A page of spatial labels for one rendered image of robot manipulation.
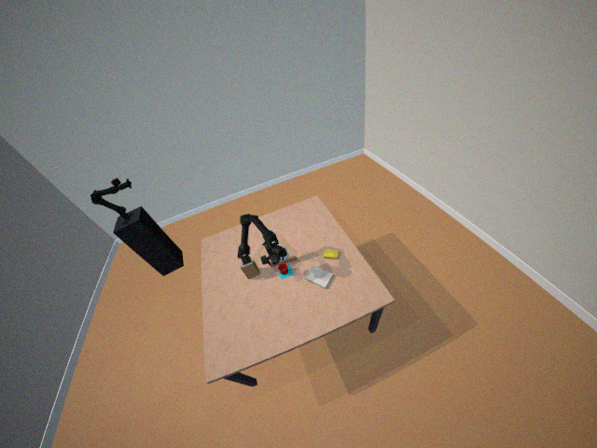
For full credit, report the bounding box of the tan wooden plank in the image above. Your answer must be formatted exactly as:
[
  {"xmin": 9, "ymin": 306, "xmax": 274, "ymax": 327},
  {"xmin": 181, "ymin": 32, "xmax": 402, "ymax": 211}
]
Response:
[{"xmin": 270, "ymin": 256, "xmax": 297, "ymax": 268}]

